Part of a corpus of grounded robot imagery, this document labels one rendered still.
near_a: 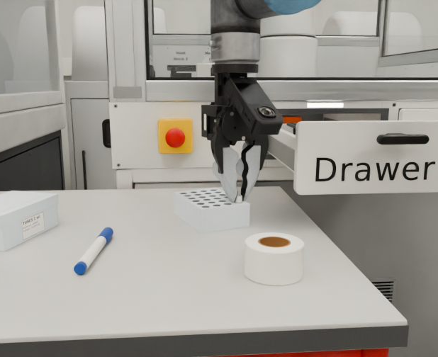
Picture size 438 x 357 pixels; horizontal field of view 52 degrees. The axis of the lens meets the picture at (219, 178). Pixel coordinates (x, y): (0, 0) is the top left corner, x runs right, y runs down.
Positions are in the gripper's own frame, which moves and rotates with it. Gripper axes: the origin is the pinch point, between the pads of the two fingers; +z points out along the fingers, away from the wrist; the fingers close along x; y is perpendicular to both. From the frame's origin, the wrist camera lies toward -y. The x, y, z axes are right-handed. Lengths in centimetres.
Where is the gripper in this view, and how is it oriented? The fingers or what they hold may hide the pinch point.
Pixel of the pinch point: (240, 194)
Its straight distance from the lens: 70.7
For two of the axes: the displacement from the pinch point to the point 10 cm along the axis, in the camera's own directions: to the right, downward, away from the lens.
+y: -4.3, -1.9, 8.8
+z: 0.0, 9.8, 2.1
